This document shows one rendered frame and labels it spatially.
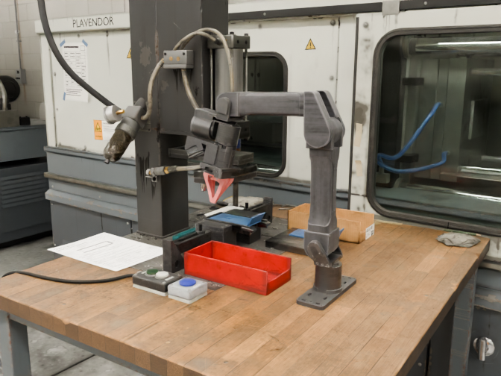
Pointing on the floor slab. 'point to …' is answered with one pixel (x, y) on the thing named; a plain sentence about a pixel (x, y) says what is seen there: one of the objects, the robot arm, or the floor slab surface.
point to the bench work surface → (258, 314)
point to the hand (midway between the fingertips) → (213, 199)
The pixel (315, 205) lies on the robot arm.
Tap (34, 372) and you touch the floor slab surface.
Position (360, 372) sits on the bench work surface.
